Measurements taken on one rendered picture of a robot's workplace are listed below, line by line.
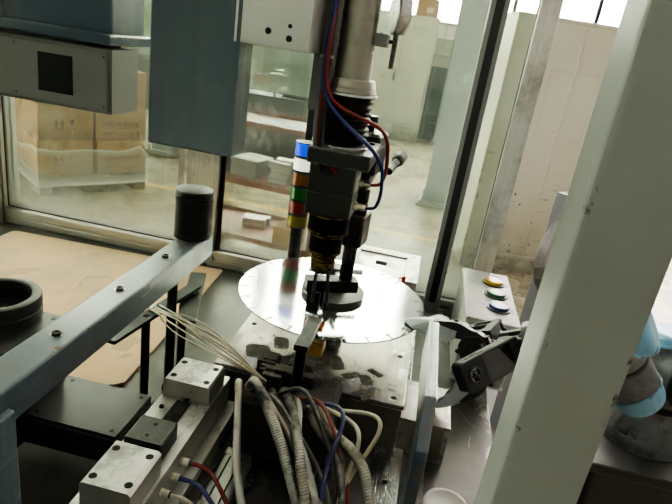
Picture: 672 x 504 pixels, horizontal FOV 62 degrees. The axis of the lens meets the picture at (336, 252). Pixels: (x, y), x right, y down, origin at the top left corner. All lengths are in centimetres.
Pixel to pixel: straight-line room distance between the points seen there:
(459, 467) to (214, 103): 68
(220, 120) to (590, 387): 53
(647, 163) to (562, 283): 6
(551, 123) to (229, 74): 348
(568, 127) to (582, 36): 56
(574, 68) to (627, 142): 381
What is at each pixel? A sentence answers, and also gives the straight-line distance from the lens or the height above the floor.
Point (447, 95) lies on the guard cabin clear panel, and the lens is 135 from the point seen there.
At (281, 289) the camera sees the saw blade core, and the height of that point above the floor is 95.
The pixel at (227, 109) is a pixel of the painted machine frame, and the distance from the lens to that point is 69.
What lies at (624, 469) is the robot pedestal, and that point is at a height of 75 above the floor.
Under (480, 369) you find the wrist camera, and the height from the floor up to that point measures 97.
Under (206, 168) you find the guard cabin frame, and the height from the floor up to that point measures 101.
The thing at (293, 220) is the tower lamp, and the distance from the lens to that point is 123.
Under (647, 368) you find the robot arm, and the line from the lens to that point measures 89.
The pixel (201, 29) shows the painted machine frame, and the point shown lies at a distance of 70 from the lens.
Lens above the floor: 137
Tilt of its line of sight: 21 degrees down
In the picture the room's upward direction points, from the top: 9 degrees clockwise
